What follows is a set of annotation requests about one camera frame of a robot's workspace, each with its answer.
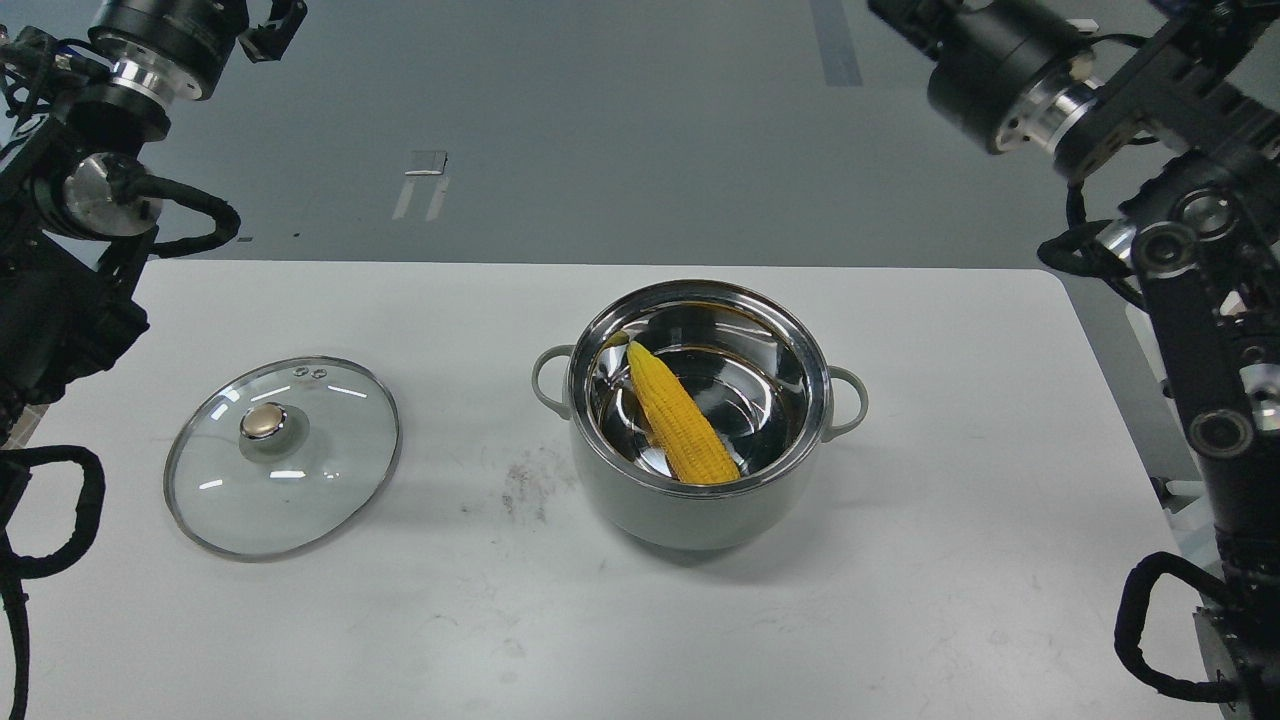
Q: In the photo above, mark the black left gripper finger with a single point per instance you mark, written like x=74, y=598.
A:
x=268, y=41

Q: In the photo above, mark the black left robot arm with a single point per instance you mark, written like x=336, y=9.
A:
x=81, y=216

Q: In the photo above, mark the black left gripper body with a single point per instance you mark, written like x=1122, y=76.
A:
x=168, y=50

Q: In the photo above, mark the glass pot lid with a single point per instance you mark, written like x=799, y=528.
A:
x=282, y=457

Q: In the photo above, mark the grey steel cooking pot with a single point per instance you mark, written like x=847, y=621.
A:
x=756, y=374

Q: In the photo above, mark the white bar on floor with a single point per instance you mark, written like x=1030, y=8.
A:
x=1084, y=26

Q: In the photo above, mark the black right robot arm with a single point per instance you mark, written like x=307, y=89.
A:
x=1172, y=202

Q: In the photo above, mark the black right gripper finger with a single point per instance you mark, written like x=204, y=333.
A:
x=924, y=24

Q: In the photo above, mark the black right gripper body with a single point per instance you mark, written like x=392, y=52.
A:
x=1010, y=73

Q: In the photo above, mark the yellow corn cob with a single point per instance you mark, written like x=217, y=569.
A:
x=694, y=452

